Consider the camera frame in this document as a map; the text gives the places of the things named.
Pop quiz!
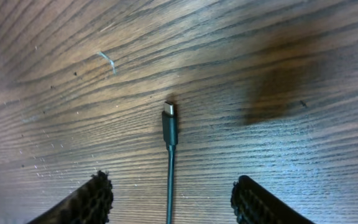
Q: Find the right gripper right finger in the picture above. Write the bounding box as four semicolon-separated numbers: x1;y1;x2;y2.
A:
231;175;313;224

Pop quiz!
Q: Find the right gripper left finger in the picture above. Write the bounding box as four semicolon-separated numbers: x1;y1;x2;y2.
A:
29;170;114;224

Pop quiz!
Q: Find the black USB-C charging cable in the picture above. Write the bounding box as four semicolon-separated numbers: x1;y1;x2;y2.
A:
161;101;179;224

